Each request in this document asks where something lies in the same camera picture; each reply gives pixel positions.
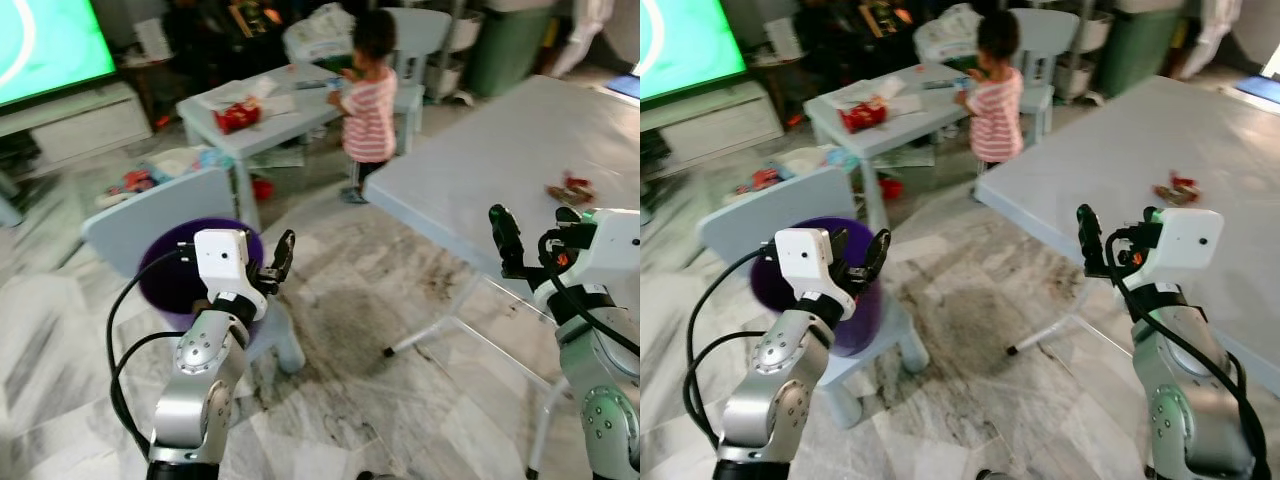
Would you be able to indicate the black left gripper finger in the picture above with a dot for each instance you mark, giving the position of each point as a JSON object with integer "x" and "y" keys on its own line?
{"x": 841, "y": 247}
{"x": 877, "y": 256}
{"x": 283, "y": 256}

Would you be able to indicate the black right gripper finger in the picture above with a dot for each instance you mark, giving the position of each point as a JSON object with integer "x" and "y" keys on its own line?
{"x": 568, "y": 214}
{"x": 1093, "y": 240}
{"x": 506, "y": 240}
{"x": 1145, "y": 217}

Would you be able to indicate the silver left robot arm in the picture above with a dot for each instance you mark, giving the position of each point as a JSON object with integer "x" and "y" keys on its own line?
{"x": 195, "y": 400}
{"x": 762, "y": 410}

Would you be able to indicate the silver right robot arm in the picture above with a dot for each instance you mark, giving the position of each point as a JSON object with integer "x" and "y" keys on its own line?
{"x": 1190, "y": 400}
{"x": 600, "y": 410}

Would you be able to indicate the purple rubbish bin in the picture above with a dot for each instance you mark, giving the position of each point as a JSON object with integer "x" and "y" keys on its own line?
{"x": 860, "y": 325}
{"x": 165, "y": 280}

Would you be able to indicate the green rubbish bin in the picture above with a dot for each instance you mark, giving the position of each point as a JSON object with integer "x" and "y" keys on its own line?
{"x": 508, "y": 50}
{"x": 1138, "y": 50}

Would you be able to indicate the small red brown wrapper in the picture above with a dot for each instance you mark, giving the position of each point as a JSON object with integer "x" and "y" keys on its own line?
{"x": 1177, "y": 188}
{"x": 570, "y": 188}

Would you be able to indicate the large light blue table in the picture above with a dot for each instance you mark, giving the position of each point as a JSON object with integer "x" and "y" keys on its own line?
{"x": 500, "y": 150}
{"x": 1130, "y": 150}

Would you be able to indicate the small red bowl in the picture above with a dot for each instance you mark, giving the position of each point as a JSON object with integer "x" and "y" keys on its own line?
{"x": 890, "y": 188}
{"x": 262, "y": 188}

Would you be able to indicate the red toy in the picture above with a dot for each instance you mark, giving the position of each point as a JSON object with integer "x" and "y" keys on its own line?
{"x": 760, "y": 180}
{"x": 131, "y": 182}

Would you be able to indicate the light blue kid chair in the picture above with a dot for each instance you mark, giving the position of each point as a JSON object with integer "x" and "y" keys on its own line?
{"x": 130, "y": 215}
{"x": 740, "y": 210}

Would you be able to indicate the red snack bag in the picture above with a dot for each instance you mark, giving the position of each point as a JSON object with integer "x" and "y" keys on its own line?
{"x": 238, "y": 116}
{"x": 865, "y": 114}

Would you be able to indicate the small light blue table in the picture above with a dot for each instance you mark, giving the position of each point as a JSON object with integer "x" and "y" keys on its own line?
{"x": 915, "y": 120}
{"x": 285, "y": 120}

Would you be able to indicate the blue floor mat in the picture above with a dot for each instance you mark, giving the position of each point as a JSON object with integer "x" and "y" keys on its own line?
{"x": 625, "y": 85}
{"x": 1260, "y": 90}

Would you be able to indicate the child in striped shirt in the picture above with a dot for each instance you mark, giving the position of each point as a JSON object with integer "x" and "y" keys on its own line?
{"x": 995, "y": 115}
{"x": 370, "y": 115}

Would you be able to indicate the white papers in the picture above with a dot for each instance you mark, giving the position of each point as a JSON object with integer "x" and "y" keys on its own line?
{"x": 895, "y": 96}
{"x": 265, "y": 98}

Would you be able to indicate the white television cabinet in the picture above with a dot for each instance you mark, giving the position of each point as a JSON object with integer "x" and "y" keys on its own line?
{"x": 715, "y": 120}
{"x": 85, "y": 125}

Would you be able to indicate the white hanging garment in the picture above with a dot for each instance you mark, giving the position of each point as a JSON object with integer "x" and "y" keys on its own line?
{"x": 1210, "y": 35}
{"x": 582, "y": 35}

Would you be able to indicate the grey trolley with white baskets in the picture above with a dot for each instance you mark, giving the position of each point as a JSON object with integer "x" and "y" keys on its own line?
{"x": 455, "y": 45}
{"x": 1085, "y": 45}

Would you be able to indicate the white kid chair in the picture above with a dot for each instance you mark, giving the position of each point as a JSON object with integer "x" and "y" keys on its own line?
{"x": 420, "y": 40}
{"x": 1040, "y": 40}

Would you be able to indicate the television with green screen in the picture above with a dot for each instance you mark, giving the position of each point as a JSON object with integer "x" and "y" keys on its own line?
{"x": 50, "y": 45}
{"x": 690, "y": 40}

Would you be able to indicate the white board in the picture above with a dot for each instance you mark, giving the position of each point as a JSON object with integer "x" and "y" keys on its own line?
{"x": 151, "y": 38}
{"x": 782, "y": 38}

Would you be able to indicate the white bag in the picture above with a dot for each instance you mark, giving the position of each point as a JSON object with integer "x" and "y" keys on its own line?
{"x": 945, "y": 35}
{"x": 318, "y": 35}

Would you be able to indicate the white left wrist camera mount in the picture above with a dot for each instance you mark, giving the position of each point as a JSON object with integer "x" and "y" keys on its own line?
{"x": 220, "y": 258}
{"x": 803, "y": 260}

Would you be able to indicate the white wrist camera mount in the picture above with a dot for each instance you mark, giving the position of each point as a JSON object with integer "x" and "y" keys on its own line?
{"x": 612, "y": 250}
{"x": 803, "y": 260}
{"x": 220, "y": 258}
{"x": 1190, "y": 245}

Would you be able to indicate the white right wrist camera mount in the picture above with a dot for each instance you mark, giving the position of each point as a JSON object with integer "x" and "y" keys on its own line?
{"x": 612, "y": 250}
{"x": 1190, "y": 245}

